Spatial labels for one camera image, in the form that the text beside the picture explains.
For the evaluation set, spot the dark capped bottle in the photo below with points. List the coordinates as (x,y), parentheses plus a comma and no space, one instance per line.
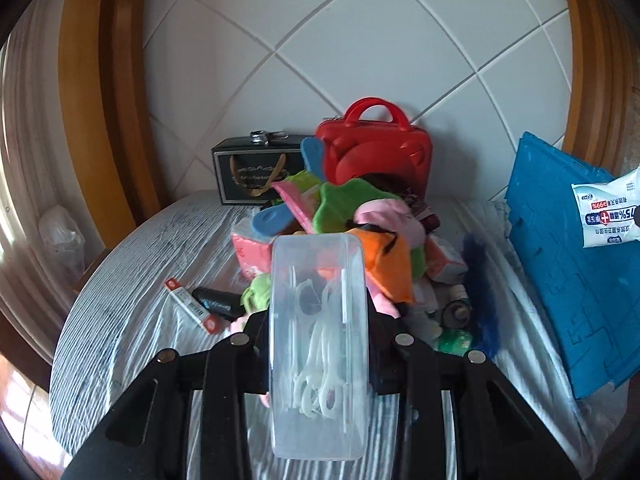
(455,312)

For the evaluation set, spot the clear plastic bag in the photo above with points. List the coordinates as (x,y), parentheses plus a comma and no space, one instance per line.
(62,245)

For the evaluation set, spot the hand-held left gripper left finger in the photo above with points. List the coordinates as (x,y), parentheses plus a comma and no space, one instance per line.
(257,350)

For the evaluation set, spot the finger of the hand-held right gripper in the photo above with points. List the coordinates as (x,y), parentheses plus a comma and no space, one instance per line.
(637,216)

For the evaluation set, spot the pig plush orange dress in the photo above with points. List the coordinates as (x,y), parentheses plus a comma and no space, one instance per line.
(390,270)

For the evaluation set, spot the blue plastic folding crate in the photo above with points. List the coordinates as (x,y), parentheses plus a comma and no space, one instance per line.
(565,285)

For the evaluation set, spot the clear plastic floss pick box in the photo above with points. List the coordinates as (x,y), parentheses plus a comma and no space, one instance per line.
(320,270)

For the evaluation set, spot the pink plush toy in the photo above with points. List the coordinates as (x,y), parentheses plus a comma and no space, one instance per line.
(395,217)

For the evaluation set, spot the red toy suitcase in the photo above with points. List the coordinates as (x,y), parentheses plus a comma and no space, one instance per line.
(380,145)

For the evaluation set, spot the wooden wall trim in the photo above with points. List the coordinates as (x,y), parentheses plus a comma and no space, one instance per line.
(110,85)
(595,60)

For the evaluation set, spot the red white tube box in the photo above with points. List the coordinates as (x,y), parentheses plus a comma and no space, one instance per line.
(192,305)

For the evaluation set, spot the black gift box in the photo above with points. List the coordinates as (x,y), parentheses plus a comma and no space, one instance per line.
(250,170)

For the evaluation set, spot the black printed pouch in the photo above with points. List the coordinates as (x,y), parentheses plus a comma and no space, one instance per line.
(395,185)

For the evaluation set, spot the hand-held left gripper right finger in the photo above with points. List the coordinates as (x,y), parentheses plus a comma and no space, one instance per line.
(382,355)

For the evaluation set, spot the ribbed translucent panel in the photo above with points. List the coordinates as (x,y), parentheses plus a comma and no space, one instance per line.
(35,160)

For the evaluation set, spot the small green plush toy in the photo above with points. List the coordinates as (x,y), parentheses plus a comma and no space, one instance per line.
(255,295)

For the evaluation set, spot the pink soft tissue pack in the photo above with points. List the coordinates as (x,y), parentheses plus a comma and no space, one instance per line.
(252,250)

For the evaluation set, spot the white wet wipe packet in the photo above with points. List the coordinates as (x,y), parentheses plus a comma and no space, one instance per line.
(605,210)

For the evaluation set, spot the green bottle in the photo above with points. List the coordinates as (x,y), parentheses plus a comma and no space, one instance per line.
(455,342)

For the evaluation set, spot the orange white carton box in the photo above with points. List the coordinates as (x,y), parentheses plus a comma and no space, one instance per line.
(445,260)

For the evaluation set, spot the pink plastic stick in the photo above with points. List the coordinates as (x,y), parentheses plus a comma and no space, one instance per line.
(297,205)

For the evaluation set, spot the blue plastic paddle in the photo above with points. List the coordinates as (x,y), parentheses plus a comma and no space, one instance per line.
(312,157)
(272,221)

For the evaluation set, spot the black oval pouch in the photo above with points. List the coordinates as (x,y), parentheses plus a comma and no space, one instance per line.
(217,302)

